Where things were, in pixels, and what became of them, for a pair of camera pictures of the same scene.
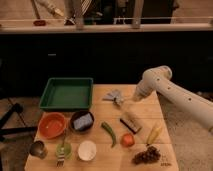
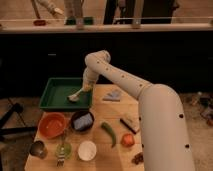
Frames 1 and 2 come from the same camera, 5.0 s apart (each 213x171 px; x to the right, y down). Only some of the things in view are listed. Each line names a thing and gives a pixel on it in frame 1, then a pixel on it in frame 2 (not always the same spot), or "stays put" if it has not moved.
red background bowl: [39, 23] stays put
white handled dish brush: [119, 100] -> [74, 97]
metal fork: [61, 155] stays put
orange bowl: [51, 125] stays put
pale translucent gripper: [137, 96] -> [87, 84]
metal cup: [37, 149] stays put
